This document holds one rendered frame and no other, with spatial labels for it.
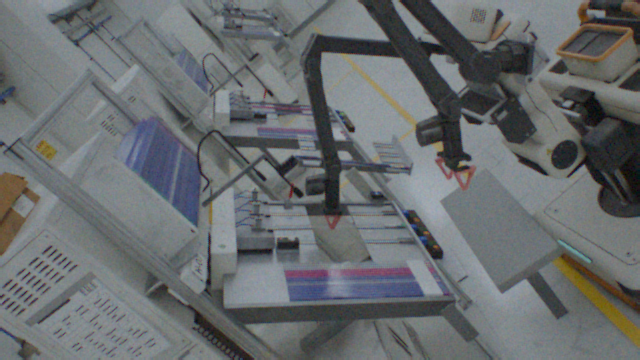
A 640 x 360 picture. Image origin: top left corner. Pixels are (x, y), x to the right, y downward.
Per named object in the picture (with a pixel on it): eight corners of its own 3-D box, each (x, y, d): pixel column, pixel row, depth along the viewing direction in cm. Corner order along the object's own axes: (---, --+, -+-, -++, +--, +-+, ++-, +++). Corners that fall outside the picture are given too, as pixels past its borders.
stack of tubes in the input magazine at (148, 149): (202, 163, 207) (149, 112, 195) (197, 227, 161) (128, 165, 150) (177, 183, 208) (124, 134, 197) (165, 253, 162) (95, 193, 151)
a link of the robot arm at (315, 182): (340, 165, 193) (333, 158, 201) (308, 168, 191) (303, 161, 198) (340, 196, 197) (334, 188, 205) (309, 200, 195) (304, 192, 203)
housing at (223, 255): (232, 218, 220) (233, 187, 214) (235, 289, 176) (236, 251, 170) (212, 219, 219) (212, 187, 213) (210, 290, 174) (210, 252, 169)
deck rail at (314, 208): (390, 213, 234) (392, 200, 232) (391, 215, 232) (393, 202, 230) (222, 214, 221) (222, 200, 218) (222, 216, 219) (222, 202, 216)
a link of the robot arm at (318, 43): (308, 30, 175) (301, 28, 184) (304, 73, 179) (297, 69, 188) (434, 41, 187) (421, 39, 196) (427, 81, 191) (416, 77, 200)
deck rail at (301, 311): (450, 311, 173) (454, 295, 170) (453, 315, 171) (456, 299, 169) (223, 321, 159) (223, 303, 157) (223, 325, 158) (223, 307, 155)
